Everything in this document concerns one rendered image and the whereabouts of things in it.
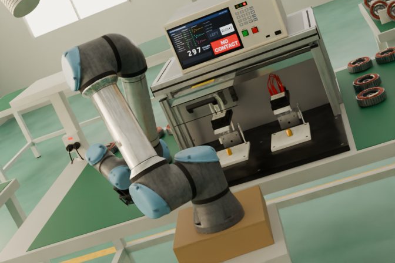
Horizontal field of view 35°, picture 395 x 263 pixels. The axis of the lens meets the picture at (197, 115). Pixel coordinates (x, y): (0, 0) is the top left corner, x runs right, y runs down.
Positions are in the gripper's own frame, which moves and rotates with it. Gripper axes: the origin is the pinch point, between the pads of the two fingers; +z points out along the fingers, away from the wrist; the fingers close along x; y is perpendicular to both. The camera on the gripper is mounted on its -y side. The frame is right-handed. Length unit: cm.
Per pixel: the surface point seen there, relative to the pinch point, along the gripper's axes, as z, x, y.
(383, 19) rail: 86, 75, -143
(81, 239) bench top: -0.1, -28.7, 11.9
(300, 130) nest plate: 19, 51, -29
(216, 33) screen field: -16, 31, -57
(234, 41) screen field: -11, 36, -55
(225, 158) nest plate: 13.3, 22.4, -19.8
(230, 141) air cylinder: 19.8, 20.6, -32.9
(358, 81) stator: 38, 70, -62
